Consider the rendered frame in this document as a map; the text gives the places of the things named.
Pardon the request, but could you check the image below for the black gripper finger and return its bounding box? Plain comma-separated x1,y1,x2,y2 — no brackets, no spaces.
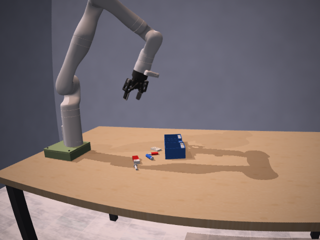
136,80,149,100
122,78,139,101

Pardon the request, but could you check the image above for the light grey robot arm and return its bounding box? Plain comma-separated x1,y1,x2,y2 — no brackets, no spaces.
55,0,163,147

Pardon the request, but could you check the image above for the white domino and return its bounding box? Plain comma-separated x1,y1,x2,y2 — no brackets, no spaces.
150,147,162,152

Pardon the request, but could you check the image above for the blue rack of three bins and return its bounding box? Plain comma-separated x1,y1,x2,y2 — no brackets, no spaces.
164,134,186,160

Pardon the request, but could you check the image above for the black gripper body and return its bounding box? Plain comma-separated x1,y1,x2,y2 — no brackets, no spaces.
131,69,148,89

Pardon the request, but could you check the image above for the red and white eraser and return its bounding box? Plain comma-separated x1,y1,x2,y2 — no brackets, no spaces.
132,155,140,164

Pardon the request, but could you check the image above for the blue aa battery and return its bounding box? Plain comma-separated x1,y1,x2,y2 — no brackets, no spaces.
145,154,154,160

